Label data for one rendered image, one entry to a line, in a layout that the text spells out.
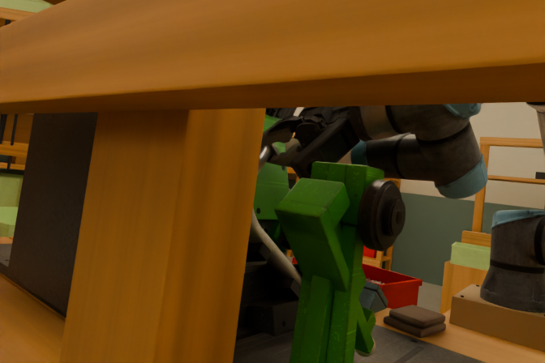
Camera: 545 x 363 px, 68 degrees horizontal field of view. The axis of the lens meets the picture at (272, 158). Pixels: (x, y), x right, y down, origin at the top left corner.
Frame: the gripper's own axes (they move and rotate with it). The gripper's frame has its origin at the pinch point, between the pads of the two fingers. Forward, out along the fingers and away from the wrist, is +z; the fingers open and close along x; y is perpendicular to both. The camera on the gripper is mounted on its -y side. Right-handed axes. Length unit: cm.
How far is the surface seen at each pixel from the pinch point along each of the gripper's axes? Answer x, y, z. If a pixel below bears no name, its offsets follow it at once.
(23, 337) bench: 2.9, -39.8, 21.6
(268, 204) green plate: -8.6, -4.0, 2.5
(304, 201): 6.5, -24.8, -22.3
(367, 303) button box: -37.8, -3.9, -4.7
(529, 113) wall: -305, 488, -7
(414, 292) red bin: -66, 20, -1
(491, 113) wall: -294, 495, 36
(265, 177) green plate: -4.8, -0.4, 2.5
